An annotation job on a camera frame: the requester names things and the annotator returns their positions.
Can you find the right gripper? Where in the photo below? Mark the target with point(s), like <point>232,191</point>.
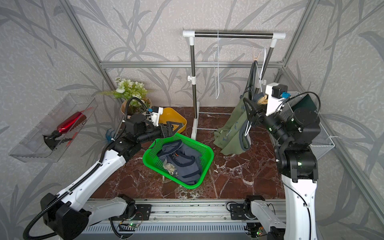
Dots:
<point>256,112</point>

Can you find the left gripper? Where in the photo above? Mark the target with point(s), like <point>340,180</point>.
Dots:
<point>168,133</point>

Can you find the wooden clothespin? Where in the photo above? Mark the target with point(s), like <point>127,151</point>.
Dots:
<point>263,100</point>
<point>256,55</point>

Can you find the green tank top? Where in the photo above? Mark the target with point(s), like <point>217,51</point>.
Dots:
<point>234,137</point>

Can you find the white wire hanger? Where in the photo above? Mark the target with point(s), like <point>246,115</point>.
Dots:
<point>217,68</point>
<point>260,78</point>

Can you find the navy blue tank top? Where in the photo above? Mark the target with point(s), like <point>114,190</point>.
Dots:
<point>181,161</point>

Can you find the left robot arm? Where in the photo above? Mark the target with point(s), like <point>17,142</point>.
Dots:
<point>63,214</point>

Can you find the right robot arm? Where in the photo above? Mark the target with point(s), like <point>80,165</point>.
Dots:
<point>296,163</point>

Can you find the yellow plastic tray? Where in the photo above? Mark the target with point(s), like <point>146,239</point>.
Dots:
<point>171,115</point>

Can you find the green plastic basket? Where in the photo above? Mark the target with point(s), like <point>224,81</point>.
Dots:
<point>151,160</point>

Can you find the potted artificial flower plant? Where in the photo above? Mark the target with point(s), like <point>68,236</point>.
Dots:
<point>133,93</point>

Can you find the metal clothes rack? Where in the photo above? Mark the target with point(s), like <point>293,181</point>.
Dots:
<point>191,35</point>

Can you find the red spray bottle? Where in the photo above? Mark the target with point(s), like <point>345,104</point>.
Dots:
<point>72,122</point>

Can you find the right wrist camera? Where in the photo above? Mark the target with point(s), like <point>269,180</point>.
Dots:
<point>277,94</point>

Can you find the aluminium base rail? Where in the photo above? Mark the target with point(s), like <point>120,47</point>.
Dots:
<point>191,210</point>

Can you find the white wire mesh basket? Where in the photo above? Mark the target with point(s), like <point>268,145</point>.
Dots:
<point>322,143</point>

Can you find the clear plastic wall shelf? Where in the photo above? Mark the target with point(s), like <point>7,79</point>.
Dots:
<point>32,149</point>

